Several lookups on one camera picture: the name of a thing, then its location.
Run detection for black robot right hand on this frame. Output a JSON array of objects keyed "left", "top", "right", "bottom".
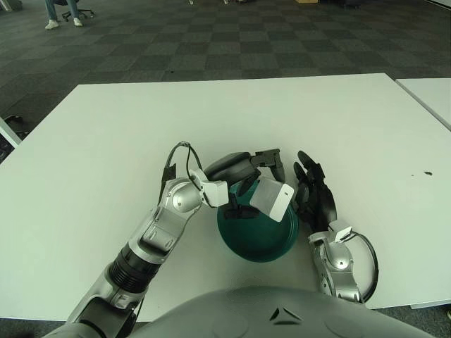
[{"left": 293, "top": 150, "right": 338, "bottom": 234}]

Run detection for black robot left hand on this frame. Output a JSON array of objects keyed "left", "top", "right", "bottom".
[{"left": 204, "top": 149, "right": 288, "bottom": 220}]

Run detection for white charger block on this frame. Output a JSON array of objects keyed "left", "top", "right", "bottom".
[{"left": 249, "top": 177, "right": 295, "bottom": 223}]

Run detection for dark green round plate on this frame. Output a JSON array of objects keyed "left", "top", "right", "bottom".
[{"left": 216, "top": 181, "right": 300, "bottom": 264}]

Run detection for grey robot torso shell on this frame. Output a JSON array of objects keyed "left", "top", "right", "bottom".
[{"left": 45, "top": 284, "right": 451, "bottom": 338}]

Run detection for white rectangular table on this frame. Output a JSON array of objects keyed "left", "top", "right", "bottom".
[{"left": 395, "top": 77, "right": 451, "bottom": 130}]

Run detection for black office chair base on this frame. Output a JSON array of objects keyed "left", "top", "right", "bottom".
[{"left": 61, "top": 6, "right": 96, "bottom": 20}]

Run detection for black floor object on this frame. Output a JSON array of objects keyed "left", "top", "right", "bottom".
[{"left": 1, "top": 114, "right": 27, "bottom": 134}]

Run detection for person legs in jeans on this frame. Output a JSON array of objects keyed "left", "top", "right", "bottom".
[{"left": 44, "top": 0, "right": 85, "bottom": 30}]

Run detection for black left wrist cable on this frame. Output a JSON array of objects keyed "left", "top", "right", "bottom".
[{"left": 161, "top": 141, "right": 204, "bottom": 187}]

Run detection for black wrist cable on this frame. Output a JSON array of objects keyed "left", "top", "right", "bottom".
[
  {"left": 161, "top": 141, "right": 204, "bottom": 187},
  {"left": 350, "top": 230, "right": 380, "bottom": 303}
]

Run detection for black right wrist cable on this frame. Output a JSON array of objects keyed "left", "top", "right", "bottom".
[{"left": 350, "top": 230, "right": 380, "bottom": 303}]

